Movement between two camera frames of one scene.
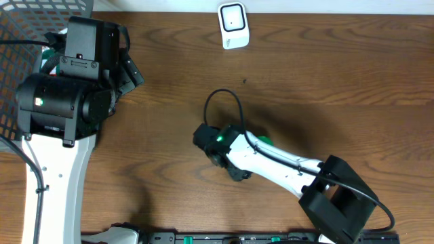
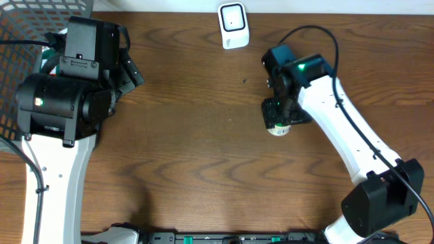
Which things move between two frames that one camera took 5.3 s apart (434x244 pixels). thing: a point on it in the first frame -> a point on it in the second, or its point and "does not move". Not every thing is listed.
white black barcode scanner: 234,24 does not move
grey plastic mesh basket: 28,19 does not move
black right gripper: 237,174 -> 273,115
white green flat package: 45,54 does not move
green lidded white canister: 266,139 -> 279,129
